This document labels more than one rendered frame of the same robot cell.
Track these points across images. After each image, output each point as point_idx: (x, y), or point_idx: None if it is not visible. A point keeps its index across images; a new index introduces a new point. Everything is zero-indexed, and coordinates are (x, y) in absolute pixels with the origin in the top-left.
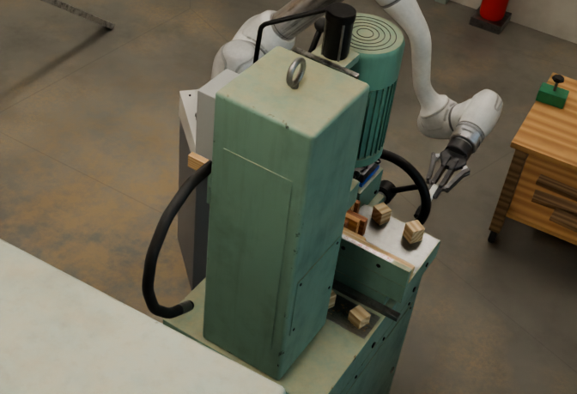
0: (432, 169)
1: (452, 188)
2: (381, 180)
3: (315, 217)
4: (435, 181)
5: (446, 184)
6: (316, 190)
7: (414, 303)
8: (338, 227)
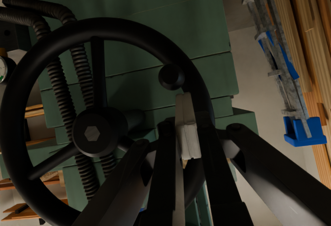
0: (136, 211)
1: (260, 139)
2: (80, 151)
3: (208, 202)
4: (182, 164)
5: (222, 151)
6: (211, 218)
7: (225, 17)
8: (205, 188)
